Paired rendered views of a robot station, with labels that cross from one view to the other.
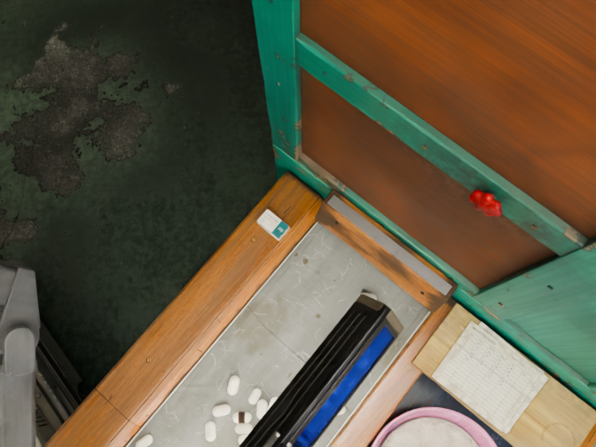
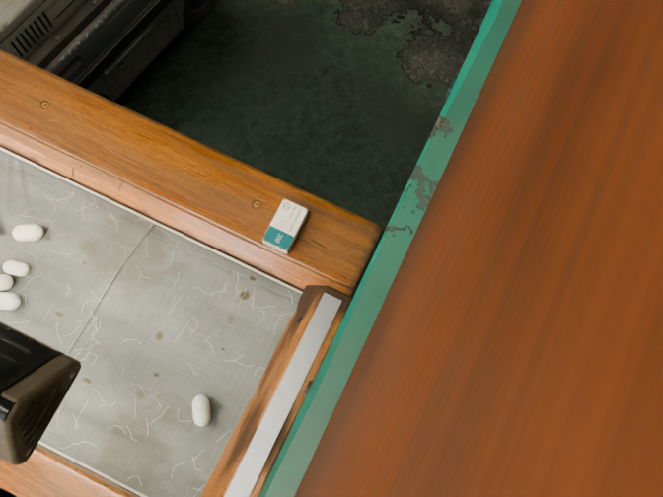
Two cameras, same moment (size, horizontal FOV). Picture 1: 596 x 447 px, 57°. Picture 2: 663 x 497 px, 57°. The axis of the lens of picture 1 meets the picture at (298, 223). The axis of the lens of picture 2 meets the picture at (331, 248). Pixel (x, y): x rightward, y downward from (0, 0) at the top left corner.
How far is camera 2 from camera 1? 0.48 m
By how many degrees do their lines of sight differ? 16
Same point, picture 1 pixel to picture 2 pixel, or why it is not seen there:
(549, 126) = not seen: outside the picture
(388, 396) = (38, 482)
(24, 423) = not seen: outside the picture
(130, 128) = (449, 68)
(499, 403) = not seen: outside the picture
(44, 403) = (49, 47)
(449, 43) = (467, 219)
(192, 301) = (141, 139)
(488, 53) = (391, 443)
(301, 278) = (216, 296)
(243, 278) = (191, 204)
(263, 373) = (54, 274)
